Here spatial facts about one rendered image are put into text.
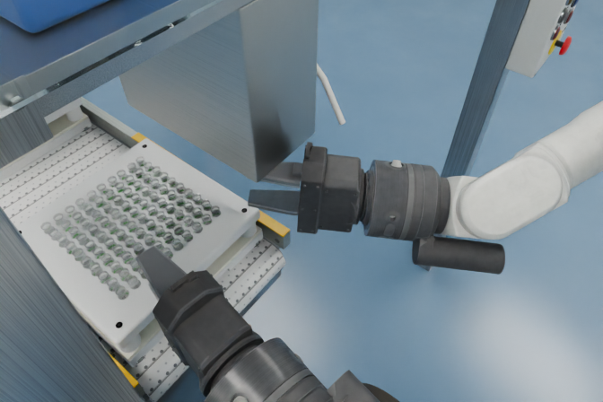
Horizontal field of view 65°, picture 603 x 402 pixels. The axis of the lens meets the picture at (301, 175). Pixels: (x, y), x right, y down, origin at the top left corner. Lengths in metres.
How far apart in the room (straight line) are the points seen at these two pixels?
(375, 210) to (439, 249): 0.09
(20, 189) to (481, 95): 0.94
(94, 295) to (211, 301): 0.25
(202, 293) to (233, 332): 0.04
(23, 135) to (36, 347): 0.12
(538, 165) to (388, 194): 0.15
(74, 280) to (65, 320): 0.34
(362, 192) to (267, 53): 0.18
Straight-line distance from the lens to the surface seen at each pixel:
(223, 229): 0.65
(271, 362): 0.39
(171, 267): 0.45
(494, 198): 0.52
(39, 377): 0.34
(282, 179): 0.51
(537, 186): 0.54
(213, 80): 0.46
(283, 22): 0.43
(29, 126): 0.30
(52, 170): 0.91
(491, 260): 0.56
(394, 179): 0.51
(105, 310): 0.62
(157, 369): 0.65
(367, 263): 1.65
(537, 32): 1.06
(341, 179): 0.50
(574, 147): 0.59
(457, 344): 1.58
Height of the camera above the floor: 1.38
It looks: 47 degrees down
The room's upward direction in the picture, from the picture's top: straight up
